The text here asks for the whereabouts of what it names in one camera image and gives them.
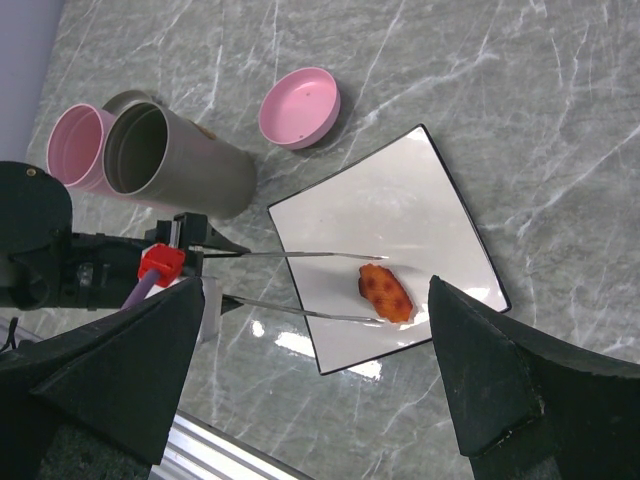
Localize aluminium rail frame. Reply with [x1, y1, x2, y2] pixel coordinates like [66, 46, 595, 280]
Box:
[149, 410, 308, 480]

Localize grey lid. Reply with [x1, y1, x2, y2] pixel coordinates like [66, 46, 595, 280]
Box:
[102, 90, 154, 116]

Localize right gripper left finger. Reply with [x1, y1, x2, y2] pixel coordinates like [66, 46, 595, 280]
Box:
[1, 279, 205, 479]

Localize fried cutlet toy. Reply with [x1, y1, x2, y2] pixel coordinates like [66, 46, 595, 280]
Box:
[358, 264, 414, 323]

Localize white square plate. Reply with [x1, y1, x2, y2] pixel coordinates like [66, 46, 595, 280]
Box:
[268, 125, 511, 375]

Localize pink lid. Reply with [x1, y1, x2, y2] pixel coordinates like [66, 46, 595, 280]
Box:
[258, 67, 341, 150]

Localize grey cylinder container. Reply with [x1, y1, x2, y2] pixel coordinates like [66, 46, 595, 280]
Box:
[103, 102, 257, 220]

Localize metal tongs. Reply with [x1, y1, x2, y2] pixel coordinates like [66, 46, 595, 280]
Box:
[203, 251, 389, 324]

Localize pink cylinder container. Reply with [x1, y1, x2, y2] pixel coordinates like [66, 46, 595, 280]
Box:
[45, 102, 191, 214]

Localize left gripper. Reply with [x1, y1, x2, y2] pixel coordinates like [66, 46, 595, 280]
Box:
[144, 212, 251, 315]

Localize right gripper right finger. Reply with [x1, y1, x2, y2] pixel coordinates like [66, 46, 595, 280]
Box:
[428, 276, 639, 479]

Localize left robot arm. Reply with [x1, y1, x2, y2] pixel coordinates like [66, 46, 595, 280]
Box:
[1, 161, 249, 311]

